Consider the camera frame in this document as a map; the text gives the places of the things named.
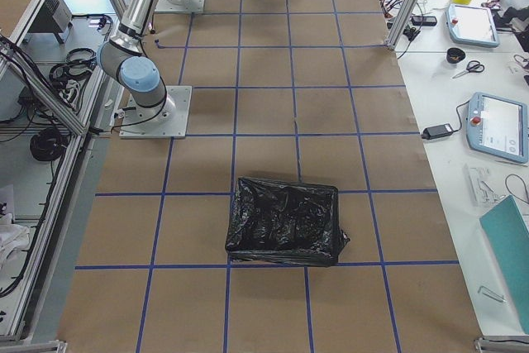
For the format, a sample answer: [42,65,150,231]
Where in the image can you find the hex key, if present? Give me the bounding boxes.
[478,285,506,303]

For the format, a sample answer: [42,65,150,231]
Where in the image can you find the coiled black cable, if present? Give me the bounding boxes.
[29,126,67,163]

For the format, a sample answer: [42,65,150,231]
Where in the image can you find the grey control box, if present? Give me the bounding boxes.
[28,0,73,45]

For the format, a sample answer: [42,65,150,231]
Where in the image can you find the near teach pendant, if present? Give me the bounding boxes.
[466,92,528,164]

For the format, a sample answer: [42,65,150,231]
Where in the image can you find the far teach pendant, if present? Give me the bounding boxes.
[446,3,499,48]

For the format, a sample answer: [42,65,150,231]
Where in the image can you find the bin with black bag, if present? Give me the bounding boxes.
[225,177,350,267]

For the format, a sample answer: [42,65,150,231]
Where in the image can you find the small black bowl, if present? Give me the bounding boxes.
[446,47,466,64]

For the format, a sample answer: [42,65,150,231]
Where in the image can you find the black power adapter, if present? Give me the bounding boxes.
[421,123,455,141]

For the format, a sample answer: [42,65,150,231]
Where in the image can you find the scissors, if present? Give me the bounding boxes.
[453,60,485,79]

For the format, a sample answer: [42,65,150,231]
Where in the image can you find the teach pendant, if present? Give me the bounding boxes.
[446,3,499,48]
[466,92,528,164]

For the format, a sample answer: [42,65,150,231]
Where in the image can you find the teal folder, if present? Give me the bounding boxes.
[479,196,528,333]

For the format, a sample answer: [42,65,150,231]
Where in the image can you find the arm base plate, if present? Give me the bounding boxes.
[155,0,205,14]
[119,85,193,139]

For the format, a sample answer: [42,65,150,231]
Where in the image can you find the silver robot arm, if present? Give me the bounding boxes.
[98,0,169,122]

